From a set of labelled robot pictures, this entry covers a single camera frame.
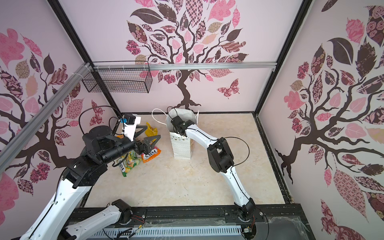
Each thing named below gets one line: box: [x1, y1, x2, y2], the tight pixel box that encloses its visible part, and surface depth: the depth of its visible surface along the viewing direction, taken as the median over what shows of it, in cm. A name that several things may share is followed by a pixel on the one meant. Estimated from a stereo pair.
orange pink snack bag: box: [141, 146, 162, 164], surface depth 95 cm
